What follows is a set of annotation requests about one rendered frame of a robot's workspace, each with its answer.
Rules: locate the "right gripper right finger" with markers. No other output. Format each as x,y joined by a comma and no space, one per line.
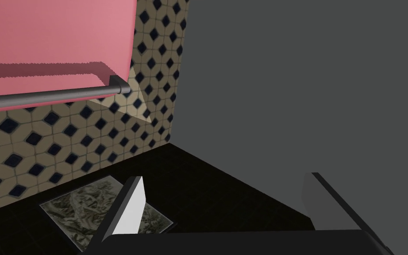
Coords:
326,209

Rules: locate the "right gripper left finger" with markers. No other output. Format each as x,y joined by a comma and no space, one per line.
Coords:
131,209

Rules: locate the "grey-green patterned book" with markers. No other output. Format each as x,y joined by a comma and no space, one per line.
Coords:
80,209

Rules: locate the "pink cupboard door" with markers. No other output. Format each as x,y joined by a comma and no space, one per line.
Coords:
48,32

